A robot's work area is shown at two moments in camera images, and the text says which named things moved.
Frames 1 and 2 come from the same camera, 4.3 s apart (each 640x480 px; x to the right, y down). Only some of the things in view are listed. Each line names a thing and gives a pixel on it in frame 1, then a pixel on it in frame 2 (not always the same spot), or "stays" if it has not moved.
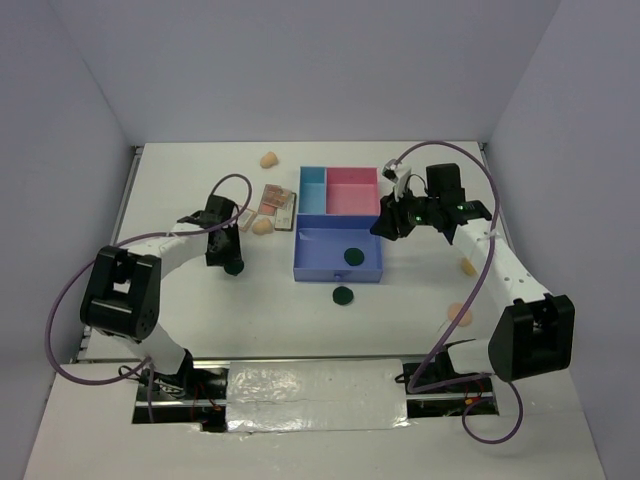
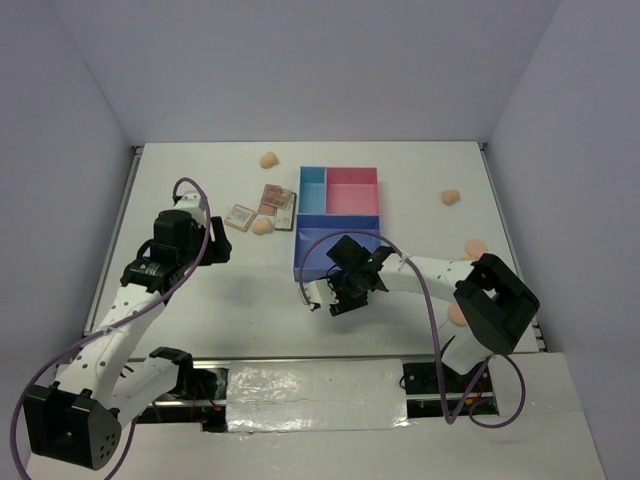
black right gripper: [391, 217] → [345, 305]
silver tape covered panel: [263, 396] stays
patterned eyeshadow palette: [275, 195] stays
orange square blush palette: [247, 219] stays
